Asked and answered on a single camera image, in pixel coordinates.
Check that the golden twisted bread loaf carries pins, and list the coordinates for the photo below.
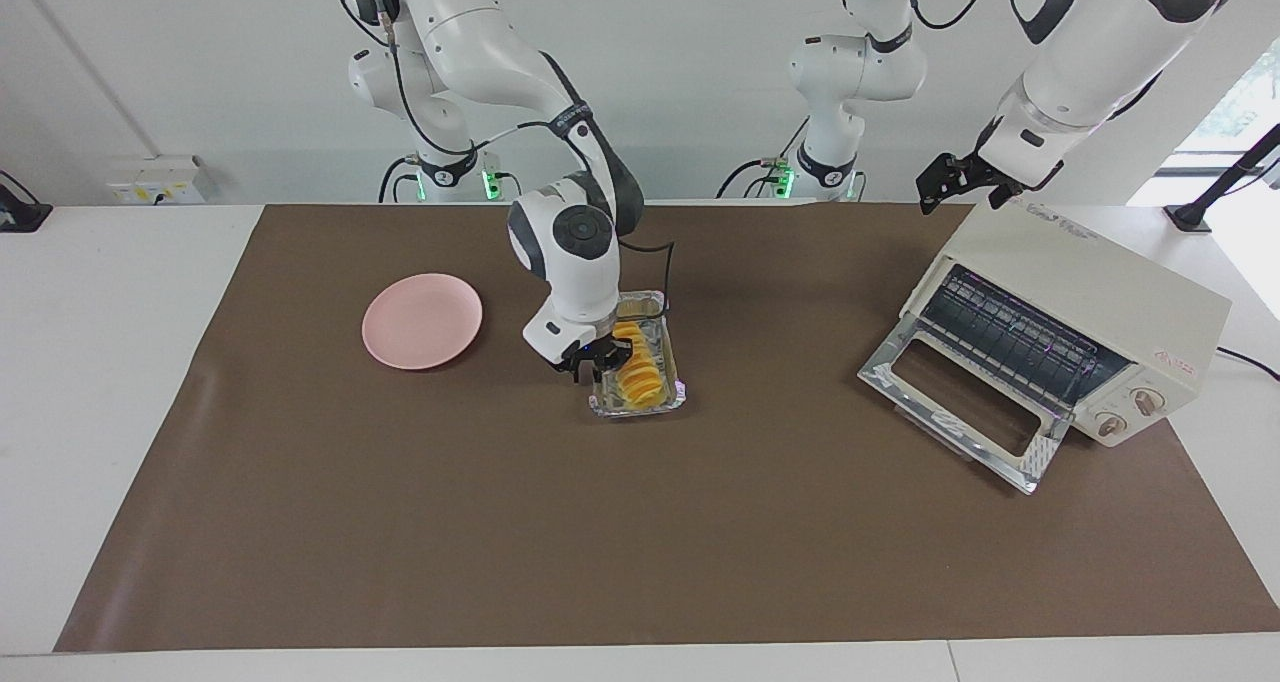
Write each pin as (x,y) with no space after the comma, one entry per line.
(642,382)

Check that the cream toaster oven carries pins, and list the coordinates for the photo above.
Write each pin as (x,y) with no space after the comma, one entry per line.
(1110,272)

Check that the black camera stand pole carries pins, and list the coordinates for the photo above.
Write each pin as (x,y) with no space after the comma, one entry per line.
(1188,217)

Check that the aluminium foil tray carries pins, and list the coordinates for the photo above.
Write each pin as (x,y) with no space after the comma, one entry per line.
(675,387)

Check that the glass oven door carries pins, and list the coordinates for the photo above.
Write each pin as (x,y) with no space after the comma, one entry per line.
(900,387)

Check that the cream oven knob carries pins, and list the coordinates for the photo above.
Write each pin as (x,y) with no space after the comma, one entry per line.
(1148,401)
(1112,424)

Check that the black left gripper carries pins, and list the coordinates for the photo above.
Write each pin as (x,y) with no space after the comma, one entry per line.
(985,174)

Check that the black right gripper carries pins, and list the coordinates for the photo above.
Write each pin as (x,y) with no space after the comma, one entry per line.
(592,354)

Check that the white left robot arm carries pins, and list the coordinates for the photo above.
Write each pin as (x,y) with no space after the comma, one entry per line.
(1090,52)

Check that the white wall socket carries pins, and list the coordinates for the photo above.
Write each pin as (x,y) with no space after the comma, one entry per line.
(160,177)

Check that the black table clamp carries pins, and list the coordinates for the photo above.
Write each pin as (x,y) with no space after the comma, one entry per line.
(20,217)

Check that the pink round plate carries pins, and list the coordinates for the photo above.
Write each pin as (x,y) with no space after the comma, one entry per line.
(422,322)

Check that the brown table mat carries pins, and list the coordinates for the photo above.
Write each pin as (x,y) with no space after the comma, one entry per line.
(640,522)

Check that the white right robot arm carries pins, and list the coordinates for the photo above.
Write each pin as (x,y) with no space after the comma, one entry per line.
(575,282)

